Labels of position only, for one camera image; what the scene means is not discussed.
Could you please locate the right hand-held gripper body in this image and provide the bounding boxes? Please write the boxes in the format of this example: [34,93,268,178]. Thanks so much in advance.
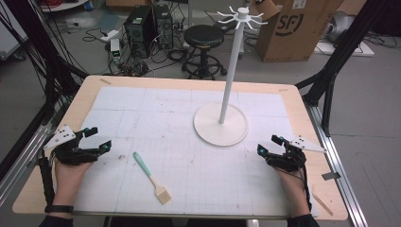
[265,135,327,173]

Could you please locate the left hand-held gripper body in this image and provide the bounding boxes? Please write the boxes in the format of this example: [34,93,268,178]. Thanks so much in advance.
[43,124,102,166]

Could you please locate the person's left hand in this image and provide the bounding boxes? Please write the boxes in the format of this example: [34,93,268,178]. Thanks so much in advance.
[51,157,95,208]

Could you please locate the person's right hand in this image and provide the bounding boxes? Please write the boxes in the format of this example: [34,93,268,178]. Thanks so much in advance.
[273,166,312,210]

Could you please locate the grey tape piece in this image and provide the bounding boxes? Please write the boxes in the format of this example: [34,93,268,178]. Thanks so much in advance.
[321,171,342,182]

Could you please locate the black wristband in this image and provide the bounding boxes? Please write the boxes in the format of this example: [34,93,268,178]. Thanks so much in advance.
[44,204,75,215]

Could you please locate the white grid mat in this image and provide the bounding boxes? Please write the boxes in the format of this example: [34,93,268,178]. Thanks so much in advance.
[73,86,318,219]

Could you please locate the white hook stand rack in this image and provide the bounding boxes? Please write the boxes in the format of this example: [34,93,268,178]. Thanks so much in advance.
[192,5,270,148]

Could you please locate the small device with green display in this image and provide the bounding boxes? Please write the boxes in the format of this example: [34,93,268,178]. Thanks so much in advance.
[109,38,123,64]

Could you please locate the white power strip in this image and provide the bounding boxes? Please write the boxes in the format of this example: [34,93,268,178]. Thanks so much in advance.
[99,29,121,44]

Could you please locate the large cardboard box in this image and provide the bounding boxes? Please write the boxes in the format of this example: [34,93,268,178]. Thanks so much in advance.
[249,0,345,63]

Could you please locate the white flat board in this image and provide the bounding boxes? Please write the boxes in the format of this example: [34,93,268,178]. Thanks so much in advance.
[313,40,376,58]

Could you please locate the large black computer tower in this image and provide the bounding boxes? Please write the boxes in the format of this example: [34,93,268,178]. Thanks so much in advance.
[123,5,159,60]

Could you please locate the black round stool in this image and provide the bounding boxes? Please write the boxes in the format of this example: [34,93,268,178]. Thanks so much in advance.
[181,24,229,81]

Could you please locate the white round table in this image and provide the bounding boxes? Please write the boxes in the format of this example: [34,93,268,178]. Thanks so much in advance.
[37,0,92,13]

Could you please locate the slim black computer tower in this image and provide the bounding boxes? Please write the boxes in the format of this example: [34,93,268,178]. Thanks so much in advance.
[153,4,175,50]

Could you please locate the grey rounded appliance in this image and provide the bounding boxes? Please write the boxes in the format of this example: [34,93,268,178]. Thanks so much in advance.
[323,11,357,44]

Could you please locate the thick black sleeved cable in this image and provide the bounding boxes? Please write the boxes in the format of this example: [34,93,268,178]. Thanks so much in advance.
[37,154,57,209]

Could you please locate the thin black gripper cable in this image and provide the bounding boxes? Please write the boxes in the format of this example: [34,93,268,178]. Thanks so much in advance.
[300,166,314,213]

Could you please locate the teal handled pastry brush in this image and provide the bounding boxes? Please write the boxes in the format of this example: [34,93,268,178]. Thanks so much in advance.
[131,151,173,206]

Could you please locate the aluminium rail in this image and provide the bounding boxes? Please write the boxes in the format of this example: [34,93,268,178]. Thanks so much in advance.
[0,122,54,207]
[304,102,369,227]

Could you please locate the black floor cables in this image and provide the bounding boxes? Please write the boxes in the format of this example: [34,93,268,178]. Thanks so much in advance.
[82,26,191,78]

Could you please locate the black metal frame stand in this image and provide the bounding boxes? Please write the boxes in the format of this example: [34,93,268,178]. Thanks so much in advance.
[0,0,90,182]
[294,0,392,138]

